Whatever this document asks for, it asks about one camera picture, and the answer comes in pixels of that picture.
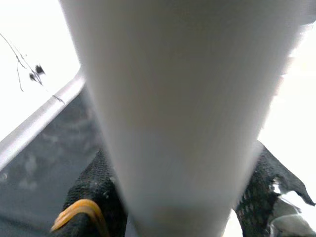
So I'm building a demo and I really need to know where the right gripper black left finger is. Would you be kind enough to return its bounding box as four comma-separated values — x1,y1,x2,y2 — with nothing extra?
50,149,129,237

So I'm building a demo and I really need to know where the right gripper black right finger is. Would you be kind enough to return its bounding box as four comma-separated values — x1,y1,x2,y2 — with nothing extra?
234,145,316,237

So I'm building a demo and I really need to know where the white plastic table leg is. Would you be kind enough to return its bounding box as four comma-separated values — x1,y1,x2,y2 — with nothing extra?
58,0,316,237

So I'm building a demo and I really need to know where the yellow rubber band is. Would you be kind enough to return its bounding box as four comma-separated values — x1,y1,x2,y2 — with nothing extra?
50,198,110,237

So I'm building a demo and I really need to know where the black tablecloth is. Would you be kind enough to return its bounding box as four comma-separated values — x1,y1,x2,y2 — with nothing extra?
0,86,129,237

